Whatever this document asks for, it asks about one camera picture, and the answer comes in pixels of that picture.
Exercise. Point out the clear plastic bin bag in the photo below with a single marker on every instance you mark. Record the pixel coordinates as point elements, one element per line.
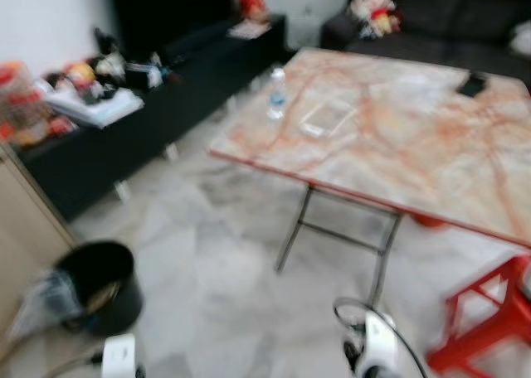
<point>50,299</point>

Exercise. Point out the cartoon boy plush doll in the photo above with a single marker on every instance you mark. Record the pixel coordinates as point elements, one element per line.
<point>373,9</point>

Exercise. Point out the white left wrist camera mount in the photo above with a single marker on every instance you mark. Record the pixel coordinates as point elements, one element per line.
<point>119,357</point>

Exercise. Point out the red plastic stool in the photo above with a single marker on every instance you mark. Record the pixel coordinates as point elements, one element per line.
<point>489,316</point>

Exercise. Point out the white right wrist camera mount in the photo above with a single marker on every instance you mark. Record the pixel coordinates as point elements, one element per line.
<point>380,341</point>

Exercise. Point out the black round rubbish bin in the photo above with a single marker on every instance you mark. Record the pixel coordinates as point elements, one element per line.
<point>116,307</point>

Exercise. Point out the long black tv cabinet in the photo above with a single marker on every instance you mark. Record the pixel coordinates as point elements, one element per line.
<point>166,121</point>

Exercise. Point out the light wooden cupboard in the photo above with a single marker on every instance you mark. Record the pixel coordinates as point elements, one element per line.
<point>25,220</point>

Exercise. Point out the black television screen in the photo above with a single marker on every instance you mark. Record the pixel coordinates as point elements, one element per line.
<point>166,13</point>

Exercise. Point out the black white toy figure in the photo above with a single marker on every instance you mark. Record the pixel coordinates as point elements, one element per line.
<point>109,61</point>

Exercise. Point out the dark grey fabric sofa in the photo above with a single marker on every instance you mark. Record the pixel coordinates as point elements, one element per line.
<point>448,21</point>

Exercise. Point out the clear plastic water bottle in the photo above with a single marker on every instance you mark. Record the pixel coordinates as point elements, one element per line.
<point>277,100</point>

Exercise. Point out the black metal table leg frame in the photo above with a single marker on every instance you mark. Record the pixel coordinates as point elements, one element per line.
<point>290,237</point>

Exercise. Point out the grey round plush toy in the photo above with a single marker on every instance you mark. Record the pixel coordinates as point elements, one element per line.
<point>523,38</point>

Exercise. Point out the yellow red toy figure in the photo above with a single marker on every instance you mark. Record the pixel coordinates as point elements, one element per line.
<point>83,77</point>

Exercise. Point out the clear plastic phone case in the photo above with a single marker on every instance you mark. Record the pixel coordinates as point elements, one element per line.
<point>328,119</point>

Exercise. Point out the white paper stack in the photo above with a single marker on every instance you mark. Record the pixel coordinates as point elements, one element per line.
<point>99,109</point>

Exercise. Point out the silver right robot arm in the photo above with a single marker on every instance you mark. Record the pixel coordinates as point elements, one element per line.
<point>380,372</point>

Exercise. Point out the red snack container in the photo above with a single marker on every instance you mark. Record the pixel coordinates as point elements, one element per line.
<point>25,104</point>

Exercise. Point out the red white booklet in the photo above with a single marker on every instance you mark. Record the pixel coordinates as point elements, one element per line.
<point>249,30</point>

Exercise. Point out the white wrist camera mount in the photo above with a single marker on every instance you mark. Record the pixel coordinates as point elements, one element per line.
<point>119,357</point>
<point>380,341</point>

